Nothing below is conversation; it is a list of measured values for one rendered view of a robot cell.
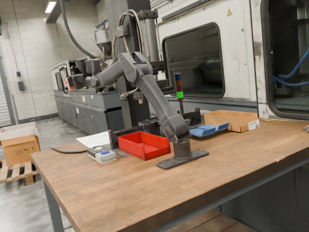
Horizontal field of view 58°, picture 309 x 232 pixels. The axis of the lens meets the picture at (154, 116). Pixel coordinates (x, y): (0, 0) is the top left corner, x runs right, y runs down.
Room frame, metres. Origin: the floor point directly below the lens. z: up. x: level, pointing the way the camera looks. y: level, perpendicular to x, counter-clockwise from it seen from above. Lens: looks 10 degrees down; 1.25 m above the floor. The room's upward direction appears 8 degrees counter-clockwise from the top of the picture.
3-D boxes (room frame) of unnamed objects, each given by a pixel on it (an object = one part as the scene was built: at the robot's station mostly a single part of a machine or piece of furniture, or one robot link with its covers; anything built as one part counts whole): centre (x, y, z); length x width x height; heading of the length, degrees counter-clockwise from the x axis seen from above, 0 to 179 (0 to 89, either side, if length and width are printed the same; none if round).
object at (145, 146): (1.17, 0.07, 0.93); 0.25 x 0.12 x 0.06; 30
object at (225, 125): (1.32, -0.27, 0.93); 0.15 x 0.07 x 0.03; 33
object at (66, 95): (7.09, 2.15, 1.21); 0.86 x 0.10 x 0.79; 26
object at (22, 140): (4.25, 2.09, 0.40); 0.67 x 0.60 x 0.50; 22
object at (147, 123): (1.41, -0.02, 0.98); 0.20 x 0.10 x 0.01; 120
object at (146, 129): (1.41, -0.02, 0.94); 0.20 x 0.10 x 0.07; 120
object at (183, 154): (0.98, -0.08, 0.94); 0.20 x 0.07 x 0.08; 120
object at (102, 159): (1.11, 0.22, 0.90); 0.07 x 0.07 x 0.06; 30
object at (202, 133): (1.27, -0.20, 0.93); 0.15 x 0.07 x 0.03; 26
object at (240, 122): (1.38, -0.37, 0.93); 0.25 x 0.13 x 0.08; 30
